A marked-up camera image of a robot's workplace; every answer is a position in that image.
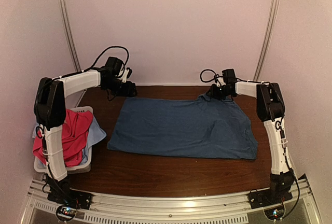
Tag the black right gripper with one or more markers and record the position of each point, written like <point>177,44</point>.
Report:
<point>213,93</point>

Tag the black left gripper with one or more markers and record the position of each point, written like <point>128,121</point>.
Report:
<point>128,90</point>

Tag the dark blue polo shirt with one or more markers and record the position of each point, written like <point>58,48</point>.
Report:
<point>200,128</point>

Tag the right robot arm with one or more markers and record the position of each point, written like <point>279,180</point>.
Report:
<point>270,110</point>

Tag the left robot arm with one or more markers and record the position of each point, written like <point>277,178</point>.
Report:
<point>50,111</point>

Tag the white plastic laundry basket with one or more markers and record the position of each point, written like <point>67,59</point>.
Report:
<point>85,166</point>

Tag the light blue garment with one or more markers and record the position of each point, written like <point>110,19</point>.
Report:
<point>95,135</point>

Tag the red garment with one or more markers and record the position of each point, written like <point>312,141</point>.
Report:
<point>75,137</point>

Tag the right circuit board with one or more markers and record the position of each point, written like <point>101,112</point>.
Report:
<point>274,213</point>

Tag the circuit board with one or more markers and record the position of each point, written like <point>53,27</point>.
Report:
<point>65,213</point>
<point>274,213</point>

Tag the left circuit board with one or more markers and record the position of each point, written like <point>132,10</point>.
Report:
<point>65,213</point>

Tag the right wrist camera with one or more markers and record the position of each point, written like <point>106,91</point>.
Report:
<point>219,82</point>

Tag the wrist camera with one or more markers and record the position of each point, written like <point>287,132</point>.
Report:
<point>219,82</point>
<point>126,74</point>

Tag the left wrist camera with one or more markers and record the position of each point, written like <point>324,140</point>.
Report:
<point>126,74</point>

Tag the aluminium front rail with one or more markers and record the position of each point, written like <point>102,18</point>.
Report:
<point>225,208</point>

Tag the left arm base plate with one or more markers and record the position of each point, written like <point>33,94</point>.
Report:
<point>77,199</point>

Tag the left aluminium frame post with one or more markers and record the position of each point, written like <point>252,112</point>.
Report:
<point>69,35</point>

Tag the aluminium frame post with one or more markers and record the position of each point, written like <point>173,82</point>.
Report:
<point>69,35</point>
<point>273,12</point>

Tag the right aluminium frame post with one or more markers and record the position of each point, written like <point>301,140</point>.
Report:
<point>273,12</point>

